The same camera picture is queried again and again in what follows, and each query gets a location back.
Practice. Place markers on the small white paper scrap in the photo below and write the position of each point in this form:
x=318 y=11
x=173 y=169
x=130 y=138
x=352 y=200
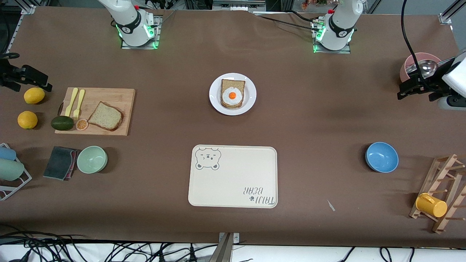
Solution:
x=331 y=205

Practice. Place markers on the dark grey folded cloth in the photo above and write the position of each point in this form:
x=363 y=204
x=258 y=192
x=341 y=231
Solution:
x=58 y=163

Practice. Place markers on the brown bread slice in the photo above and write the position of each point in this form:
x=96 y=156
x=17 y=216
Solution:
x=105 y=116
x=233 y=83

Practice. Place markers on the cream bear print tray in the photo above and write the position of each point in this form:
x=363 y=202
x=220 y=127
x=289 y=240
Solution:
x=233 y=182

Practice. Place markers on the yellow mug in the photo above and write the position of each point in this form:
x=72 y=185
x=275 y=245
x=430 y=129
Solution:
x=431 y=205

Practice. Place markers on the yellow lemon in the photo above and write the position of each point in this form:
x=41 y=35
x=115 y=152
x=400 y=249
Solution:
x=34 y=95
x=27 y=120

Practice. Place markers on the grey aluminium strut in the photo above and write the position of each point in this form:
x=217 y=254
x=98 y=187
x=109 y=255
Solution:
x=224 y=251

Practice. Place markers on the fried egg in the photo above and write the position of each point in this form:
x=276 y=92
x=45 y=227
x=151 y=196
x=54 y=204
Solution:
x=232 y=95

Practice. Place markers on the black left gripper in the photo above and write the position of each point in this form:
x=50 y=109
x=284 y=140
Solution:
x=428 y=84

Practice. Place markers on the wooden mug rack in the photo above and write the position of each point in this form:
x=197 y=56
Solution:
x=442 y=171

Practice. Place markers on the white round plate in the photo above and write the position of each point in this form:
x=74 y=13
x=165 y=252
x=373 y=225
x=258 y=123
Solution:
x=250 y=95

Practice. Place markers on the light blue cup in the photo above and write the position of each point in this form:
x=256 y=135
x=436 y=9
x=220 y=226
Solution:
x=6 y=153

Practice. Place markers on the yellow plastic knife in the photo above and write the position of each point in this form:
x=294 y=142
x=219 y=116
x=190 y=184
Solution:
x=71 y=102

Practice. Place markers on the blue bowl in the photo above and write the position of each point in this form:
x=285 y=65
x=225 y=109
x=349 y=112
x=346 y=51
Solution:
x=381 y=157

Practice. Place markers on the pale green cup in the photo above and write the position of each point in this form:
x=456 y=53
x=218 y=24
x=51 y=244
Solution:
x=10 y=170

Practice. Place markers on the orange slice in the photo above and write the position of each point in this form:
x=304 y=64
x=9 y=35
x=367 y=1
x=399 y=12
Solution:
x=81 y=124

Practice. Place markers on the green avocado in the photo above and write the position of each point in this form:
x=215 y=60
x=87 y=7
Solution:
x=62 y=123

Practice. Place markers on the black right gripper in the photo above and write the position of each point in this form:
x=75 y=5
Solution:
x=11 y=75

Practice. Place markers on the metal scoop spoon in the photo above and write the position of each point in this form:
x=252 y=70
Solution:
x=429 y=67

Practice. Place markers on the pink bowl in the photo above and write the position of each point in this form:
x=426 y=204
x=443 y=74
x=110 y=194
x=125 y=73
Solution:
x=424 y=55

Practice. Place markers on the wooden cutting board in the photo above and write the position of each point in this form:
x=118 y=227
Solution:
x=109 y=95

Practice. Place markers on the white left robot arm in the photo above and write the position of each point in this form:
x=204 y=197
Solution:
x=338 y=25

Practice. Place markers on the light green bowl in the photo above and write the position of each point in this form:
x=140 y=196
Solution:
x=91 y=159

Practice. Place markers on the yellow plastic fork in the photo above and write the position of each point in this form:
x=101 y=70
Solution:
x=79 y=102

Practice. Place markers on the aluminium frame corner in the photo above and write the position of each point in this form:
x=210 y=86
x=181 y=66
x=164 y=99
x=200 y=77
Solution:
x=449 y=14

